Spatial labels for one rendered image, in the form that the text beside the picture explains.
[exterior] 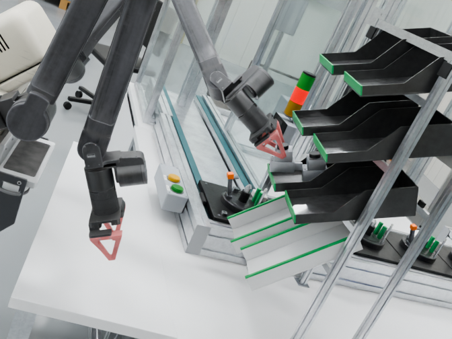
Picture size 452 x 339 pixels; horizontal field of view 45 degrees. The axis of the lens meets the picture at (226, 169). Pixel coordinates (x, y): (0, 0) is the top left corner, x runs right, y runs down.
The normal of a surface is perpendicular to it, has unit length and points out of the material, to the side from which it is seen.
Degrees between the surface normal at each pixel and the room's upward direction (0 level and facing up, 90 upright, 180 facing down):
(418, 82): 90
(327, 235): 45
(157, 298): 0
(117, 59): 90
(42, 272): 0
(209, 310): 0
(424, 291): 90
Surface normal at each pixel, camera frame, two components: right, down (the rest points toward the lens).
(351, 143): -0.04, -0.91
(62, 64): 0.15, 0.43
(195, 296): 0.38, -0.86
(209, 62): -0.14, -0.30
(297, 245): -0.38, -0.84
